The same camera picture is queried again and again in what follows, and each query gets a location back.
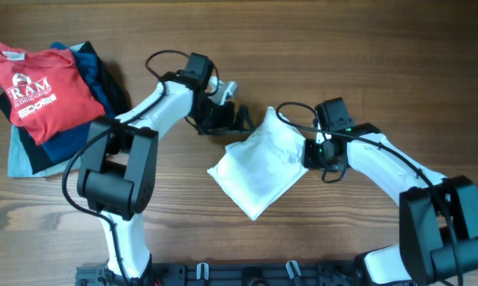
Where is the navy blue folded shirt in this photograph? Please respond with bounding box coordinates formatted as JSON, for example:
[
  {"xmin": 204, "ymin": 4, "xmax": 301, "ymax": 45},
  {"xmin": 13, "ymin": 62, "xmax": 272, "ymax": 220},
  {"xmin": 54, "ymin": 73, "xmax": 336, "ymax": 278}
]
[{"xmin": 41, "ymin": 41, "xmax": 129, "ymax": 164}]

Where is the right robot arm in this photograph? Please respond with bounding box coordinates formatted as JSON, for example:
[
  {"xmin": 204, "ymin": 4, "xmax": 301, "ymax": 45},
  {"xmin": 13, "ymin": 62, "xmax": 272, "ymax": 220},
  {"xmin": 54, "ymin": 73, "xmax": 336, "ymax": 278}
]
[{"xmin": 303, "ymin": 98, "xmax": 478, "ymax": 285}]

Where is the left black cable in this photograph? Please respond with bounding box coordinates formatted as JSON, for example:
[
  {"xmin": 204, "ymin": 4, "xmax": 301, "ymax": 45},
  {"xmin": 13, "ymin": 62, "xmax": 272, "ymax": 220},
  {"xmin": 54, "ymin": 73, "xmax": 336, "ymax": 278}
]
[{"xmin": 61, "ymin": 49, "xmax": 221, "ymax": 285}]

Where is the grey folded shirt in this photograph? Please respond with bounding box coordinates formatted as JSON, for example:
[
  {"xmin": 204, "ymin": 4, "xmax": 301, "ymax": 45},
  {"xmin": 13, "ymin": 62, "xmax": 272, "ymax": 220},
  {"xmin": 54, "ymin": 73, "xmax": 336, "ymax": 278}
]
[{"xmin": 6, "ymin": 42, "xmax": 89, "ymax": 179}]

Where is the red folded printed t-shirt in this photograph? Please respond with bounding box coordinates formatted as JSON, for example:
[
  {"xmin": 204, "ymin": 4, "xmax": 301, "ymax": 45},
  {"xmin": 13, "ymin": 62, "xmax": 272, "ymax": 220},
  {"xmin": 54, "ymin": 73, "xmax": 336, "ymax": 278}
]
[{"xmin": 0, "ymin": 42, "xmax": 105, "ymax": 145}]

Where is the black cable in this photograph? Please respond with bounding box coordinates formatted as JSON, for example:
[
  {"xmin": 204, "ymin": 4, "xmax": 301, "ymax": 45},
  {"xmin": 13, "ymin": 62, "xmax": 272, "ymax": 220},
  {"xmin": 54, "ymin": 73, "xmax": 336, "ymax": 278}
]
[
  {"xmin": 61, "ymin": 49, "xmax": 221, "ymax": 285},
  {"xmin": 275, "ymin": 102, "xmax": 465, "ymax": 286}
]

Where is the right black cable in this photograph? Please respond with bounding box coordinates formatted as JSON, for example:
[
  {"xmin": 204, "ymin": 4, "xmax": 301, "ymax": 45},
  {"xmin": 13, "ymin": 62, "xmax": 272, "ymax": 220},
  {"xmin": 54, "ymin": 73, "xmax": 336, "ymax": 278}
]
[{"xmin": 275, "ymin": 102, "xmax": 465, "ymax": 286}]

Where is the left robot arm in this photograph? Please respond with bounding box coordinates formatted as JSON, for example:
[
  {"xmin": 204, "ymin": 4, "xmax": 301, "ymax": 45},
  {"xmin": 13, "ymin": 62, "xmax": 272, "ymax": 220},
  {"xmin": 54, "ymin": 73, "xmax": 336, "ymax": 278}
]
[{"xmin": 75, "ymin": 53, "xmax": 255, "ymax": 285}]

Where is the white t-shirt black print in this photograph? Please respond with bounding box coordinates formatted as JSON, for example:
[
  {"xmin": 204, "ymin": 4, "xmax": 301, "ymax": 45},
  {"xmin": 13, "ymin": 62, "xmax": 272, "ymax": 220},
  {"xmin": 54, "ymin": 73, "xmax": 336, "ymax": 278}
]
[{"xmin": 207, "ymin": 106, "xmax": 308, "ymax": 221}]

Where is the black folded shirt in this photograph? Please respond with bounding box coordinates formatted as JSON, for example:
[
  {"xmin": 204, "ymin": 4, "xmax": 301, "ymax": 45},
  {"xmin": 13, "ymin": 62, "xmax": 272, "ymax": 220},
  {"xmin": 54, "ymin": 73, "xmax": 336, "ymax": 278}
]
[{"xmin": 0, "ymin": 42, "xmax": 129, "ymax": 177}]

